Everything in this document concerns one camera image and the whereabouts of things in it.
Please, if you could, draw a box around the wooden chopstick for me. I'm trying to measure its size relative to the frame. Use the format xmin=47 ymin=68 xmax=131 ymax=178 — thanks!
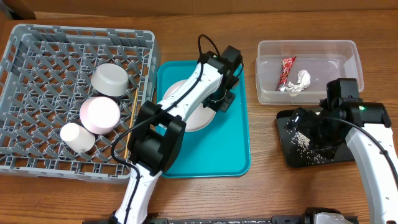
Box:
xmin=124 ymin=88 xmax=139 ymax=159

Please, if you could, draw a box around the white tissue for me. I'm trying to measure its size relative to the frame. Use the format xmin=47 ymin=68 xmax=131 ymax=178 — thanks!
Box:
xmin=285 ymin=70 xmax=311 ymax=92

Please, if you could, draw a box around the white round plate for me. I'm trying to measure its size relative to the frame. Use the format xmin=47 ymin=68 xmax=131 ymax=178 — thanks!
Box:
xmin=163 ymin=80 xmax=216 ymax=132

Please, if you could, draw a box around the grey dishwasher rack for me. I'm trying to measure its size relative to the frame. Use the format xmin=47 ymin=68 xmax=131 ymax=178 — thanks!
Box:
xmin=1 ymin=24 xmax=160 ymax=184

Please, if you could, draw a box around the clear plastic bin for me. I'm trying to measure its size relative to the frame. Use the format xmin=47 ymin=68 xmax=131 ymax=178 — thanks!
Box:
xmin=256 ymin=40 xmax=364 ymax=105

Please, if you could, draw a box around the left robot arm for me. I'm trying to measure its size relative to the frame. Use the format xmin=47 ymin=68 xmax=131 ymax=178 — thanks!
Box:
xmin=108 ymin=46 xmax=243 ymax=223

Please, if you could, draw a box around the red snack wrapper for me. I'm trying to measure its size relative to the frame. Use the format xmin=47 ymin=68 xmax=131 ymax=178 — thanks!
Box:
xmin=277 ymin=56 xmax=297 ymax=91

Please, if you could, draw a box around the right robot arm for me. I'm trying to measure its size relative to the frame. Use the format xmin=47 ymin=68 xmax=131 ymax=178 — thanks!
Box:
xmin=280 ymin=78 xmax=397 ymax=223

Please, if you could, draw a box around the grey bowl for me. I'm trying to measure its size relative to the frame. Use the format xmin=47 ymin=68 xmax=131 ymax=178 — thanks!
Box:
xmin=91 ymin=63 xmax=129 ymax=97

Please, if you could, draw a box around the black rectangular tray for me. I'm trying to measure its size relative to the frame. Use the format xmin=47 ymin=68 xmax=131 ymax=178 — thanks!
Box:
xmin=276 ymin=110 xmax=354 ymax=168

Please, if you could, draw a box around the pink bowl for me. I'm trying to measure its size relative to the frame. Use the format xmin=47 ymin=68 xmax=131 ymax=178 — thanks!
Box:
xmin=80 ymin=96 xmax=121 ymax=134

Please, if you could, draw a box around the white cup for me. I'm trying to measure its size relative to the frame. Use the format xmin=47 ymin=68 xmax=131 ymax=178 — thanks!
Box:
xmin=60 ymin=123 xmax=95 ymax=153

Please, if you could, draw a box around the white rice pile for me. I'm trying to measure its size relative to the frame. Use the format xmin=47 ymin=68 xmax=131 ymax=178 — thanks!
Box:
xmin=290 ymin=132 xmax=326 ymax=166

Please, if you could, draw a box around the teal plastic tray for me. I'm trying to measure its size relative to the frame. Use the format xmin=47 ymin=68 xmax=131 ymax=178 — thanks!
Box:
xmin=163 ymin=70 xmax=251 ymax=179

